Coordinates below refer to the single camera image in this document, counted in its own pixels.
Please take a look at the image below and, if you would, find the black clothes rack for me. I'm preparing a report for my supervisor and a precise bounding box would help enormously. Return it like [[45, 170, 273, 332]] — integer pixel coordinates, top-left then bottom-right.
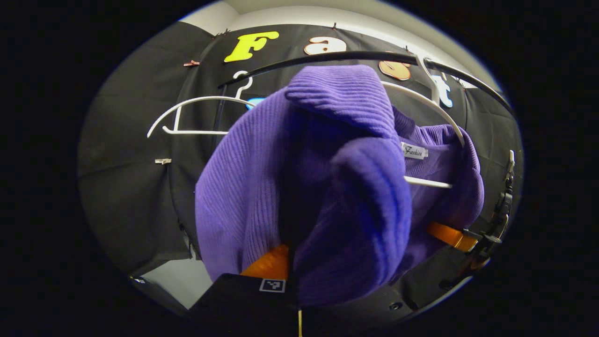
[[210, 51, 515, 150]]

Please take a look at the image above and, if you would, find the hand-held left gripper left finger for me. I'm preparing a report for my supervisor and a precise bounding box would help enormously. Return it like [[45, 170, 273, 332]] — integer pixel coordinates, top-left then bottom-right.
[[187, 243, 300, 335]]

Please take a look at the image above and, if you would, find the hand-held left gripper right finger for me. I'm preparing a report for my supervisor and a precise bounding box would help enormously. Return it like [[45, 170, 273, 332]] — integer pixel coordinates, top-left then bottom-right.
[[299, 248, 471, 335]]

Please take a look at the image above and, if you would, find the white clothes hanger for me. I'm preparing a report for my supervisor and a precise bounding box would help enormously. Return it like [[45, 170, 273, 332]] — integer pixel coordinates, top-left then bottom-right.
[[381, 54, 466, 189], [146, 70, 257, 139]]

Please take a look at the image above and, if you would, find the purple knit sweater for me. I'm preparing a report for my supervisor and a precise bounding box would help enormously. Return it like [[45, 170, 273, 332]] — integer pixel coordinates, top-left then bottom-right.
[[194, 64, 485, 308]]

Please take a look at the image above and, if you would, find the black backdrop cloth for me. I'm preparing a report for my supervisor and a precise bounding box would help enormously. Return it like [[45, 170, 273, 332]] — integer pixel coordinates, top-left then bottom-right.
[[77, 21, 524, 309]]

